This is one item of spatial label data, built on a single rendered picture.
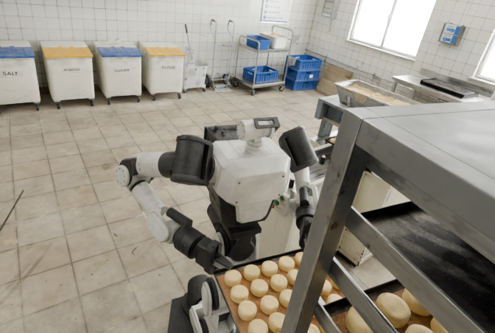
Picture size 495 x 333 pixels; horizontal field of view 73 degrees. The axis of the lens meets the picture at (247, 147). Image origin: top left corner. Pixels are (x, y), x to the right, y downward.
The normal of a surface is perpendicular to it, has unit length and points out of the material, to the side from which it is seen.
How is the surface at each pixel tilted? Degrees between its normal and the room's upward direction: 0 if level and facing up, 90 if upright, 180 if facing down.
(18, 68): 92
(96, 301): 0
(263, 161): 46
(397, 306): 0
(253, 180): 90
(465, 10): 90
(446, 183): 90
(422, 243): 0
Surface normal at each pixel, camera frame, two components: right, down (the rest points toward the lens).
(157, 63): 0.47, 0.49
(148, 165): -0.58, 0.10
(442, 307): -0.90, 0.09
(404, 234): 0.13, -0.87
